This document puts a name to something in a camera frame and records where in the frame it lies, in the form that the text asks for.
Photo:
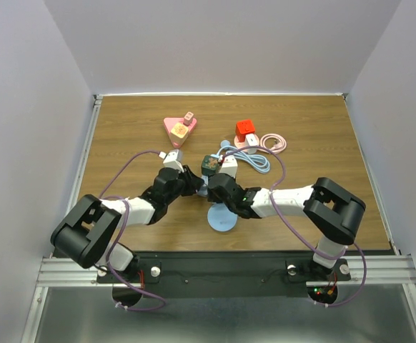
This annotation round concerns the dark green charger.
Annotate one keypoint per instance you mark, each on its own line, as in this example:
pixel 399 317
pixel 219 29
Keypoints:
pixel 209 165

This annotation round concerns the white charger adapter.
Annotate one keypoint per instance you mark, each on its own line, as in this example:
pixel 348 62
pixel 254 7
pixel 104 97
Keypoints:
pixel 252 142

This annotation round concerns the blue round socket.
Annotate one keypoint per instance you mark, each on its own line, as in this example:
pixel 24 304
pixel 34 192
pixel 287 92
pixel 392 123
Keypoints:
pixel 220 218

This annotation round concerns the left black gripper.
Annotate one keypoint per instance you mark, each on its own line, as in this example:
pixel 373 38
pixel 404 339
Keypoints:
pixel 192 183

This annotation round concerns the red cube socket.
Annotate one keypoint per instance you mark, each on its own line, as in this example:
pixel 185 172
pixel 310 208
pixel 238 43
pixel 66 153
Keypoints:
pixel 243 128

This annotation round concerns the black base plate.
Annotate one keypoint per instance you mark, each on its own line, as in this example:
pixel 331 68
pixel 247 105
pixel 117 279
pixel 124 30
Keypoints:
pixel 230 274

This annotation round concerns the small pink charger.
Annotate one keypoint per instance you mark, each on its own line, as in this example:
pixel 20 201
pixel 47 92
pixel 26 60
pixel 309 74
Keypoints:
pixel 188 118

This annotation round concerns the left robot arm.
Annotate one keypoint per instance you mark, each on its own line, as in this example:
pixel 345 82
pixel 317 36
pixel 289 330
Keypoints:
pixel 85 233

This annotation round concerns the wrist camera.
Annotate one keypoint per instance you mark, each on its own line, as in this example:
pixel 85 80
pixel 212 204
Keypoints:
pixel 228 165
pixel 172 159

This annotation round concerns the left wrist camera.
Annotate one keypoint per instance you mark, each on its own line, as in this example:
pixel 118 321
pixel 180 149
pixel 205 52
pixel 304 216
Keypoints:
pixel 172 159

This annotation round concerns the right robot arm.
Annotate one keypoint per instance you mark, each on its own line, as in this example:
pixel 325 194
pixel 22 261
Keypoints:
pixel 336 212

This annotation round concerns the blue power strip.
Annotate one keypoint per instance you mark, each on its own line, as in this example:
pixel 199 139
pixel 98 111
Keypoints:
pixel 258 162

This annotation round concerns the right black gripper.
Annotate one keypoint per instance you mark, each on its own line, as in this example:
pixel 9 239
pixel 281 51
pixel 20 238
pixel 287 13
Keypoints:
pixel 212 197

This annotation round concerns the pink triangular socket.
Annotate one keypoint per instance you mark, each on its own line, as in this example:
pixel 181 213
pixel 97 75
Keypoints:
pixel 169 122

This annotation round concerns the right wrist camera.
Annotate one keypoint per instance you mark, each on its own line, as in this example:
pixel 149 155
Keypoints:
pixel 228 165

